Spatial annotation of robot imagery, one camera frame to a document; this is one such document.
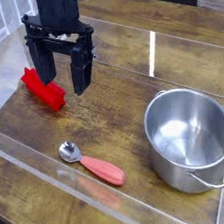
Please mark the spoon with pink handle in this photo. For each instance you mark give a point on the spoon with pink handle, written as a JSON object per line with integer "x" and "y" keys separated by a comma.
{"x": 107, "y": 171}

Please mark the red star-shaped block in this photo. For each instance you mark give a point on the red star-shaped block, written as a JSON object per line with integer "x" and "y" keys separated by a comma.
{"x": 51, "y": 94}

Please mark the silver metal pot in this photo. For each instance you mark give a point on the silver metal pot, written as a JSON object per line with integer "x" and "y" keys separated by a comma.
{"x": 185, "y": 129}

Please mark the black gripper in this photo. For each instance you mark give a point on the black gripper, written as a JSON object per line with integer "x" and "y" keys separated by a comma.
{"x": 55, "y": 18}

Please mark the clear acrylic enclosure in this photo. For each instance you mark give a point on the clear acrylic enclosure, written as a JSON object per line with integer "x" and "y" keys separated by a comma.
{"x": 106, "y": 122}

